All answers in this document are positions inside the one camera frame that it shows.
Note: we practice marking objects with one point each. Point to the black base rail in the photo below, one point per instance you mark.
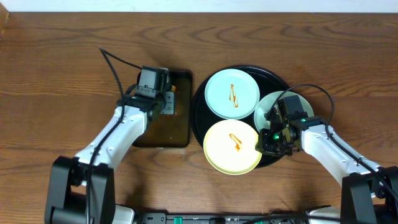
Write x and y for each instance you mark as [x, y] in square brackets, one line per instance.
[163, 218]

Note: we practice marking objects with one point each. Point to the black rectangular water tray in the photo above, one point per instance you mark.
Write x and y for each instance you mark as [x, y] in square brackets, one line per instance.
[172, 130]

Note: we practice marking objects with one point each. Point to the pale green plate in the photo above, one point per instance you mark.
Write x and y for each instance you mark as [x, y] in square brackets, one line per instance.
[265, 104]

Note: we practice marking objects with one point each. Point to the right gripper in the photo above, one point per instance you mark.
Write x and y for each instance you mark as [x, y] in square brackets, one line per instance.
[265, 147]

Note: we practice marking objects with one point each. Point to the light blue plate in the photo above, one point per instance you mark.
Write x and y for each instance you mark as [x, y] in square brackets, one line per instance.
[232, 94]

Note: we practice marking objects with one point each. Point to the yellow plate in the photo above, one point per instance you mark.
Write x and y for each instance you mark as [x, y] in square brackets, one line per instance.
[230, 147]

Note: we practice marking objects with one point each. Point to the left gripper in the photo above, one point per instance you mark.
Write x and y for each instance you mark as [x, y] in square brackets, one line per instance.
[168, 101]

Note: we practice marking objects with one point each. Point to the round black serving tray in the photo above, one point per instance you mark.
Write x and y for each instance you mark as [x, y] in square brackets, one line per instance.
[202, 118]

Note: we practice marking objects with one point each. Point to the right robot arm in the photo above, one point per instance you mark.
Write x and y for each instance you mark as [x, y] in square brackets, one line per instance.
[369, 191]

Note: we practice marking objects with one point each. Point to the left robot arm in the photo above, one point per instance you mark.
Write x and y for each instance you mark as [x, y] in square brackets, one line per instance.
[82, 189]

